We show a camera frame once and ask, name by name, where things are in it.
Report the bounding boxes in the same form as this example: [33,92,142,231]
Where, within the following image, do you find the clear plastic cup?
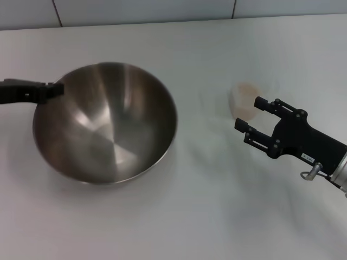
[229,82,262,121]

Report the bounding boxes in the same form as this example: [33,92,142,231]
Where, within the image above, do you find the thin grey gripper cable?
[321,173,347,191]

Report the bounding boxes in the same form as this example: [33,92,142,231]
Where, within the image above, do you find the silver metal connector plug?
[299,162,324,181]

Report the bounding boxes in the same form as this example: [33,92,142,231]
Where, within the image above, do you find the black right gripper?
[234,96,347,177]

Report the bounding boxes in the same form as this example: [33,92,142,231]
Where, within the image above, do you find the stainless steel mixing bowl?
[32,62,178,185]

